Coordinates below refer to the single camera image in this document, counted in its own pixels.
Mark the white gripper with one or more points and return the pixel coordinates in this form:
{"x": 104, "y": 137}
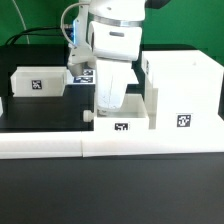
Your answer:
{"x": 111, "y": 84}

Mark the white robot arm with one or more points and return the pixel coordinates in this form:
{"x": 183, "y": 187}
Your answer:
{"x": 107, "y": 37}

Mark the white drawer cabinet box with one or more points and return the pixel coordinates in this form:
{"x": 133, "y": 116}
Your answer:
{"x": 182, "y": 89}

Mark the white front drawer tray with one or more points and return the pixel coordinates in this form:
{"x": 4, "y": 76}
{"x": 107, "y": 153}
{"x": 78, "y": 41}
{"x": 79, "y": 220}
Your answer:
{"x": 132, "y": 116}

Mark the marker tag sheet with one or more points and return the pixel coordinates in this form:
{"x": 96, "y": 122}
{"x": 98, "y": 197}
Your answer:
{"x": 88, "y": 78}

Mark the white rear drawer tray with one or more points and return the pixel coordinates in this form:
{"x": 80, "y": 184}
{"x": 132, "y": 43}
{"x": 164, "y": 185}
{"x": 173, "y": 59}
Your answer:
{"x": 38, "y": 81}

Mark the white drawer tray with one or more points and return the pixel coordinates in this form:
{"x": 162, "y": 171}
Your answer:
{"x": 38, "y": 81}
{"x": 132, "y": 116}

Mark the white front rail right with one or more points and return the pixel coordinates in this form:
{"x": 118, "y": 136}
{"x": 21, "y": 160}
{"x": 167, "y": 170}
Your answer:
{"x": 153, "y": 142}

